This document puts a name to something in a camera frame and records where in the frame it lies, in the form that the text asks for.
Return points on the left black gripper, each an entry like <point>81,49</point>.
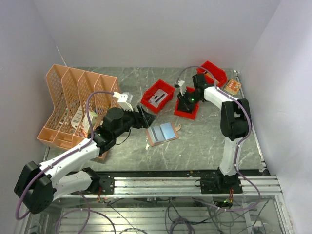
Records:
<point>148,117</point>

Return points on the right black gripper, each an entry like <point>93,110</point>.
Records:
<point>183,105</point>

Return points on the red bin front pair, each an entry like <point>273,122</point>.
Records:
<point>191,115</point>

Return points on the red bin pair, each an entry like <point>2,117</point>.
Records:
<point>219,74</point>
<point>191,115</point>

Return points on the magnetic stripe card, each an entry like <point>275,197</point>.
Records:
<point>156,134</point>

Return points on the white credit card stack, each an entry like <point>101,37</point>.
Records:
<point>158,97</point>

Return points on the brown leather card holder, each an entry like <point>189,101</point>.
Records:
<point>170,133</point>

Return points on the red bin with cards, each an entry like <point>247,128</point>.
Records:
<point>160,84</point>

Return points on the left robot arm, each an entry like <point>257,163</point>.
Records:
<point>40,184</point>

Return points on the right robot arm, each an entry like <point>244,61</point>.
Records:
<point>235,125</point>

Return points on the white ruler card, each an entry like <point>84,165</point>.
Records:
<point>77,118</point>

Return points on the red bin rear pair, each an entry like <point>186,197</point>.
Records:
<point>219,74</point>

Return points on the orange spiral notepad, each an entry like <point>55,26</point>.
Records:
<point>232,87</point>

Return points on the green white carton box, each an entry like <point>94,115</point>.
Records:
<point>89,121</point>

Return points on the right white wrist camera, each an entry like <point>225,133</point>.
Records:
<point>182,87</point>

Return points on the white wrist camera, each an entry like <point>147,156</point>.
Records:
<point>182,87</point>
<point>124,100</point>

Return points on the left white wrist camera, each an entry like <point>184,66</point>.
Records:
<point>124,100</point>

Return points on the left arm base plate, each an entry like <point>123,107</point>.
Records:
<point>104,186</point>

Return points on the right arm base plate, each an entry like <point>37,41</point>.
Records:
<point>218,185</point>

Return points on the aluminium rail frame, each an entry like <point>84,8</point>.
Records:
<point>160,186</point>

